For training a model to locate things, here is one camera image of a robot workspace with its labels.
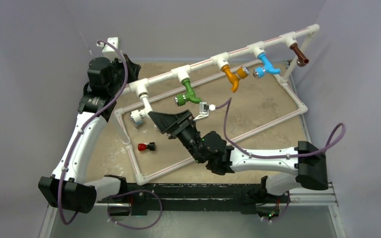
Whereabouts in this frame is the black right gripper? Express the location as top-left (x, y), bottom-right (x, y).
top-left (148, 110), bottom-right (205, 163)

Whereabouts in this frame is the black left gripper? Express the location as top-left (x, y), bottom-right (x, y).
top-left (108, 55), bottom-right (141, 95)

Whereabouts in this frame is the white faucet chrome knob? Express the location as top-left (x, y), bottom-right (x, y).
top-left (129, 94), bottom-right (153, 127)

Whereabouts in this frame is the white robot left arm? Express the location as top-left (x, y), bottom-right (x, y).
top-left (38, 54), bottom-right (141, 213)

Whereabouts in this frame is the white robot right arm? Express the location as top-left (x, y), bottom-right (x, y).
top-left (148, 110), bottom-right (328, 202)

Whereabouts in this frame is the green faucet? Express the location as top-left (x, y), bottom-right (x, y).
top-left (174, 78), bottom-right (202, 107)

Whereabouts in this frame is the orange faucet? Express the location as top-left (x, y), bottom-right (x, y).
top-left (221, 64), bottom-right (249, 93)

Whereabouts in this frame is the blue faucet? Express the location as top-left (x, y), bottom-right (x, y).
top-left (253, 53), bottom-right (281, 79)

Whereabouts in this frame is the brown faucet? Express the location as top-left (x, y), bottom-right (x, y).
top-left (289, 43), bottom-right (310, 67)

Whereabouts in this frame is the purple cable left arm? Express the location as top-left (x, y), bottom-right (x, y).
top-left (58, 40), bottom-right (128, 226)

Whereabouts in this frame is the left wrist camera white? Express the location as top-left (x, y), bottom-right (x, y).
top-left (96, 37), bottom-right (120, 61)

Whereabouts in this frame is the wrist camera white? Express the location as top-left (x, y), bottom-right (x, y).
top-left (96, 37), bottom-right (120, 61)
top-left (193, 102), bottom-right (216, 121)

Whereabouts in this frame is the white PVC pipe frame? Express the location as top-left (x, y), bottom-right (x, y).
top-left (113, 24), bottom-right (320, 184)

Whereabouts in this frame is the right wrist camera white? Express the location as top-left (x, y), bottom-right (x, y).
top-left (193, 102), bottom-right (216, 121)

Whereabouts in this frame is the red black faucet handle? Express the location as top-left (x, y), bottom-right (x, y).
top-left (137, 142), bottom-right (156, 152)

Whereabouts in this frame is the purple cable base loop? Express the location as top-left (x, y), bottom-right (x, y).
top-left (107, 189), bottom-right (164, 231)

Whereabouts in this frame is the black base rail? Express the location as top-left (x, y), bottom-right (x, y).
top-left (98, 183), bottom-right (290, 217)

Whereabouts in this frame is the aluminium table frame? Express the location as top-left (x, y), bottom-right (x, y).
top-left (39, 182), bottom-right (346, 238)

